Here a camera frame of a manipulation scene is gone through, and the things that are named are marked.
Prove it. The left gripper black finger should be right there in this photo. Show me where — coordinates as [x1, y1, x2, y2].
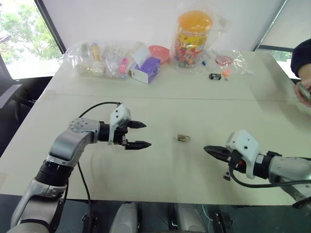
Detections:
[126, 120, 147, 130]
[124, 140, 152, 150]

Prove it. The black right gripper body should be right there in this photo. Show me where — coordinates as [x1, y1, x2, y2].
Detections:
[223, 150, 246, 181]

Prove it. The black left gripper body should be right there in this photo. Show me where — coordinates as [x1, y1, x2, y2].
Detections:
[113, 125, 129, 147]

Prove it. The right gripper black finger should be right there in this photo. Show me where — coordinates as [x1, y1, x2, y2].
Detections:
[203, 145, 229, 154]
[205, 148, 230, 162]

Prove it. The handheld phone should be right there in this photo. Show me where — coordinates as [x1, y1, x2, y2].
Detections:
[296, 82, 311, 102]

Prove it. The person's bare hand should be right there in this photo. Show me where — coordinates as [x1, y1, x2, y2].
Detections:
[293, 78, 311, 108]

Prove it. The purple and white carton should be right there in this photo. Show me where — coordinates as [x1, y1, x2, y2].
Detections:
[128, 57, 162, 85]

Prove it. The pink bottle in bag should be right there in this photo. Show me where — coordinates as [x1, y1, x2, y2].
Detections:
[119, 57, 128, 75]

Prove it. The grey rounded shape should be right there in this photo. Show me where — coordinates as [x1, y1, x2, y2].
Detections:
[174, 203, 207, 233]
[109, 201, 139, 233]

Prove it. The pink plastic bowl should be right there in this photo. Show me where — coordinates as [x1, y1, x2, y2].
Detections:
[148, 45, 171, 65]

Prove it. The yellow bottle in bag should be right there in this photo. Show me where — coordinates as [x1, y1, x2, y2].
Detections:
[91, 42, 103, 62]

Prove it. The small clear bag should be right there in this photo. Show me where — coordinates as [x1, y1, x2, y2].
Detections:
[207, 49, 249, 76]

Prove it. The red round item in bag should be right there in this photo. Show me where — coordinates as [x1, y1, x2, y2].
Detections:
[215, 55, 234, 66]

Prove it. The large clear bag of items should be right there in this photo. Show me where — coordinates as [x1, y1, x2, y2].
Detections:
[63, 40, 147, 79]

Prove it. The orange-lidded candy jar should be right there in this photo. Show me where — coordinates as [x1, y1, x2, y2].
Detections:
[173, 10, 214, 68]

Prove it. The black chair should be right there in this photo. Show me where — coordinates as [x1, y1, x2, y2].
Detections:
[0, 57, 54, 157]

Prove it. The clear bag around jar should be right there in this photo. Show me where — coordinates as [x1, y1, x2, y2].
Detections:
[169, 3, 231, 75]

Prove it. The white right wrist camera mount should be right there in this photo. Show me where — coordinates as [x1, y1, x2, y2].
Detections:
[225, 129, 261, 180]

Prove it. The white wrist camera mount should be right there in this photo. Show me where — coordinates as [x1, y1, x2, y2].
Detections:
[225, 129, 261, 180]
[107, 102, 132, 146]

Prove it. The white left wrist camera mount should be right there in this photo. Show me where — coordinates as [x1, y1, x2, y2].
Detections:
[107, 102, 132, 146]

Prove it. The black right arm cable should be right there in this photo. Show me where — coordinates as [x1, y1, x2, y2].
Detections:
[229, 166, 311, 189]

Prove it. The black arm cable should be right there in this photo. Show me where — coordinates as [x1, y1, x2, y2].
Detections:
[229, 166, 311, 189]
[77, 101, 121, 203]

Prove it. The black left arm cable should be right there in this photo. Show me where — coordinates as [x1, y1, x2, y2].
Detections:
[77, 101, 121, 203]

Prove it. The dark window frame bar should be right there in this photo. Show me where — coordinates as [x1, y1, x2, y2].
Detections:
[34, 0, 67, 54]

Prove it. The grey window frame bar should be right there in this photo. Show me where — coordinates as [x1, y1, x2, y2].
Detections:
[253, 0, 289, 52]

